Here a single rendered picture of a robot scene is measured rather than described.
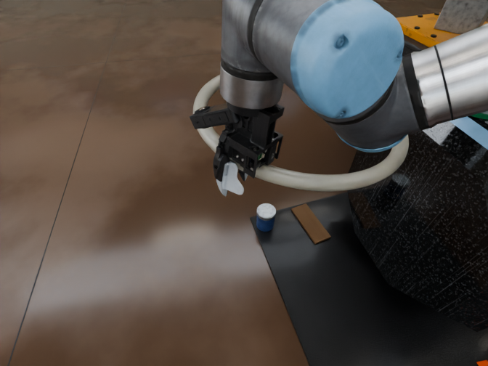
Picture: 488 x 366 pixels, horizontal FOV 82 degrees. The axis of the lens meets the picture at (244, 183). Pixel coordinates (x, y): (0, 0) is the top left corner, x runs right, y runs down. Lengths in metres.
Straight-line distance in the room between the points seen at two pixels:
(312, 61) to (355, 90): 0.05
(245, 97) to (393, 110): 0.18
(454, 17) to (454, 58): 1.61
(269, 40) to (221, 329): 1.23
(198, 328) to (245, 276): 0.31
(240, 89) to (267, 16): 0.11
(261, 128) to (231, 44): 0.12
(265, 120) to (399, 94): 0.17
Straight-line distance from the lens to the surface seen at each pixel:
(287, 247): 1.52
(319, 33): 0.25
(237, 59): 0.37
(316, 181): 0.49
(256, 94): 0.38
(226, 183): 0.52
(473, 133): 1.06
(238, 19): 0.34
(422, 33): 1.89
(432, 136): 1.08
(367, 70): 0.27
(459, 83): 0.36
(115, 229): 1.73
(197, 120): 0.50
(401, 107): 0.36
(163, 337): 1.40
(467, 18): 1.96
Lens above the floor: 1.32
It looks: 47 degrees down
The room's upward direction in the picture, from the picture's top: straight up
